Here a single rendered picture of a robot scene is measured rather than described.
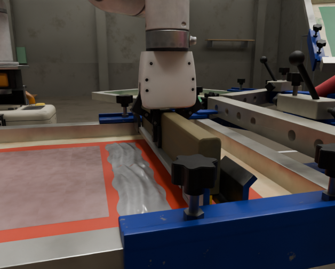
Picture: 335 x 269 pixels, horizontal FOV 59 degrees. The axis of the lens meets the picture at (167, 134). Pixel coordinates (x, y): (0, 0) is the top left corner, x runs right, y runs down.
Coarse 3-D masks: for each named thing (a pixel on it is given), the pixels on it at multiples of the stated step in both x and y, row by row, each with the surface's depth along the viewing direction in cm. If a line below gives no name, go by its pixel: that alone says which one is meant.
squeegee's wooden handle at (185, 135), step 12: (144, 108) 69; (168, 108) 57; (144, 120) 70; (168, 120) 48; (180, 120) 46; (168, 132) 49; (180, 132) 42; (192, 132) 38; (204, 132) 38; (168, 144) 49; (180, 144) 42; (192, 144) 37; (204, 144) 35; (216, 144) 36; (204, 156) 36; (216, 156) 36; (216, 180) 37; (216, 192) 37
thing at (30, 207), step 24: (0, 192) 45; (24, 192) 45; (48, 192) 45; (72, 192) 45; (96, 192) 45; (168, 192) 45; (0, 216) 38; (24, 216) 38; (48, 216) 38; (72, 216) 38; (96, 216) 38; (0, 240) 33
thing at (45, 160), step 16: (64, 144) 71; (80, 144) 71; (96, 144) 71; (144, 144) 71; (0, 160) 60; (16, 160) 60; (32, 160) 60; (48, 160) 60; (64, 160) 60; (80, 160) 60; (96, 160) 60; (0, 176) 51; (16, 176) 51; (32, 176) 51
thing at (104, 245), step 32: (0, 128) 72; (32, 128) 73; (64, 128) 75; (96, 128) 77; (128, 128) 79; (224, 128) 72; (256, 160) 54; (288, 160) 49; (0, 256) 25; (32, 256) 25; (64, 256) 25; (96, 256) 25
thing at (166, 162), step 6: (144, 132) 66; (144, 138) 64; (150, 138) 61; (150, 144) 57; (156, 150) 53; (162, 150) 53; (162, 156) 49; (168, 156) 49; (162, 162) 48; (168, 162) 46; (168, 168) 45; (180, 186) 39
